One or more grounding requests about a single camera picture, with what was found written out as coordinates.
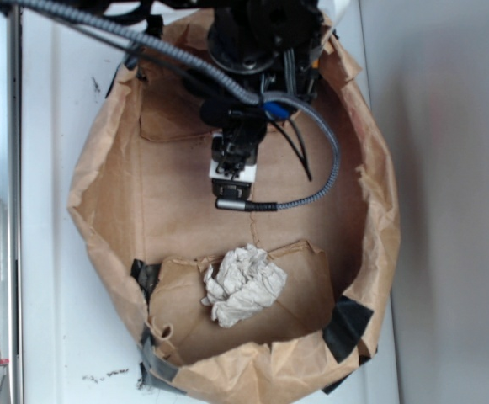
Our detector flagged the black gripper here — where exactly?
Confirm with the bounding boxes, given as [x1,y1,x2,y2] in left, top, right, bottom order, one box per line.
[212,109,267,173]

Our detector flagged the dark green plastic pickle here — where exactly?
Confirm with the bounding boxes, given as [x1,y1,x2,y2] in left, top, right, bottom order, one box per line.
[199,98,243,127]

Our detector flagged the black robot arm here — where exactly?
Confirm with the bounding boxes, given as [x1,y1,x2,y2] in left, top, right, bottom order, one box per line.
[183,1,324,179]

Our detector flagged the crumpled white paper tissue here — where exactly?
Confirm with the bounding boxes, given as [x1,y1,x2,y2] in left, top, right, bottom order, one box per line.
[201,244,288,328]

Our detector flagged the black tape upper left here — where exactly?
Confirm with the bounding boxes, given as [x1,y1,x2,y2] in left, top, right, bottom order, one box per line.
[105,14,163,100]

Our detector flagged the black tape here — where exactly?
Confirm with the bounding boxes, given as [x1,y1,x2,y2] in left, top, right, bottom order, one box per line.
[138,322,188,396]
[322,296,374,363]
[105,14,163,100]
[130,259,162,306]

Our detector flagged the black tape lower left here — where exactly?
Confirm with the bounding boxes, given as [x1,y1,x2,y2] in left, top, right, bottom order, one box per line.
[130,259,162,306]

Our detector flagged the brown paper bag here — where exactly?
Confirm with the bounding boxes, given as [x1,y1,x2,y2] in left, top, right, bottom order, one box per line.
[68,32,400,403]

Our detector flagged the black tape lower right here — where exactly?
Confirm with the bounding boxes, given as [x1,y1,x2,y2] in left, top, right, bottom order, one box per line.
[322,296,374,363]

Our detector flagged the black tape bottom left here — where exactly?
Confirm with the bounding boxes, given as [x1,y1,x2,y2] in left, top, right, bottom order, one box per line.
[138,322,188,396]

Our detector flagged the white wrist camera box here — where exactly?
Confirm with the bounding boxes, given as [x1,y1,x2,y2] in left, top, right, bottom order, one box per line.
[209,160,257,200]

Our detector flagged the grey braided cable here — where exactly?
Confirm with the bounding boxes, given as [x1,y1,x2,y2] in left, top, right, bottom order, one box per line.
[0,0,342,213]

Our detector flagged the aluminium frame rail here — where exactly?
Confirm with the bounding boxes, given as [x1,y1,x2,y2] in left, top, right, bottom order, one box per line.
[0,6,22,403]

